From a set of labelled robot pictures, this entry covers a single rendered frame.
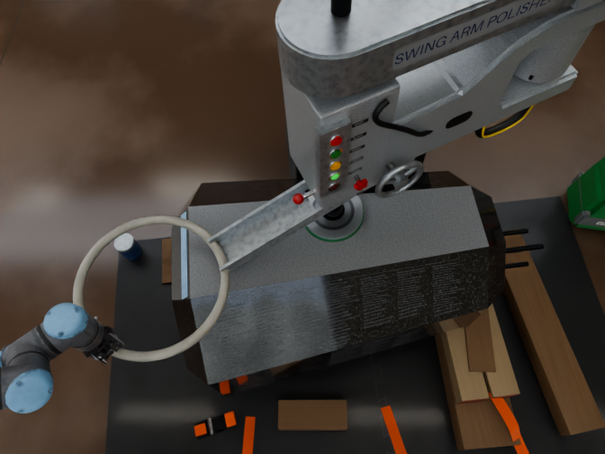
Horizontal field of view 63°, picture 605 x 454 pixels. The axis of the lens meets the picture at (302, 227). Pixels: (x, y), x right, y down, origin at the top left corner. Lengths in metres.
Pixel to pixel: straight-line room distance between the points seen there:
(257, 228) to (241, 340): 0.40
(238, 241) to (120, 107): 1.88
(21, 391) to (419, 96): 1.13
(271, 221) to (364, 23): 0.80
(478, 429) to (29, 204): 2.59
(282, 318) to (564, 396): 1.36
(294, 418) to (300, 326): 0.64
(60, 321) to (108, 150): 1.94
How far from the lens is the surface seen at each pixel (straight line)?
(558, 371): 2.54
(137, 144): 3.13
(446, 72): 1.36
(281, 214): 1.60
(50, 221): 3.07
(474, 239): 1.78
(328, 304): 1.70
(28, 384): 1.24
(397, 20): 1.03
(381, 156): 1.32
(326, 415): 2.27
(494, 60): 1.33
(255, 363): 1.80
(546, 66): 1.57
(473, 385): 2.27
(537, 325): 2.55
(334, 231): 1.68
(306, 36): 0.99
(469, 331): 2.30
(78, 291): 1.70
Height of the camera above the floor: 2.40
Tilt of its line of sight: 65 degrees down
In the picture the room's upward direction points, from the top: 5 degrees counter-clockwise
